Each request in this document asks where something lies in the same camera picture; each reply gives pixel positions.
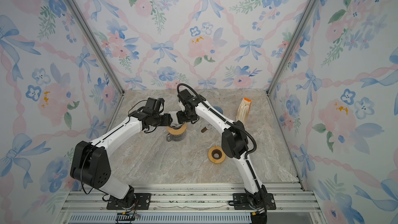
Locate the aluminium frame post right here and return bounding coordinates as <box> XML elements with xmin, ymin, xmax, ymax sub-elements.
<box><xmin>267</xmin><ymin>0</ymin><xmax>319</xmax><ymax>96</ymax></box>

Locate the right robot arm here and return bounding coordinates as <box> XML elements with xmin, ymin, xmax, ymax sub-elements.
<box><xmin>177</xmin><ymin>84</ymin><xmax>267</xmax><ymax>211</ymax></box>

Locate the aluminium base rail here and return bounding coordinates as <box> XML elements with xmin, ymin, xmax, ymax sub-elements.
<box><xmin>56</xmin><ymin>182</ymin><xmax>325</xmax><ymax>224</ymax></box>

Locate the coffee filter pack orange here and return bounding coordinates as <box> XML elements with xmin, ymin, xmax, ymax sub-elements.
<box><xmin>236</xmin><ymin>97</ymin><xmax>252</xmax><ymax>124</ymax></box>

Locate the aluminium frame post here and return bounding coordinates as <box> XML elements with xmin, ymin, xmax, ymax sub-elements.
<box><xmin>49</xmin><ymin>0</ymin><xmax>125</xmax><ymax>95</ymax></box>
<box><xmin>267</xmin><ymin>0</ymin><xmax>319</xmax><ymax>96</ymax></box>

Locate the aluminium frame post left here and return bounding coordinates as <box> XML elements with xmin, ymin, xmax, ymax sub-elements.
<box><xmin>49</xmin><ymin>0</ymin><xmax>125</xmax><ymax>95</ymax></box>

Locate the blue glass dripper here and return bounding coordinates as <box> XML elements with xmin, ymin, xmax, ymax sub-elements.
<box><xmin>214</xmin><ymin>106</ymin><xmax>223</xmax><ymax>114</ymax></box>

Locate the clear glass carafe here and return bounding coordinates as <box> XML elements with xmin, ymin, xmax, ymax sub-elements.
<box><xmin>166</xmin><ymin>133</ymin><xmax>186</xmax><ymax>142</ymax></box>

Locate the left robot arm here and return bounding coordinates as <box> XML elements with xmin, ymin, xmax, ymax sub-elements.
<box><xmin>70</xmin><ymin>98</ymin><xmax>178</xmax><ymax>202</ymax></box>

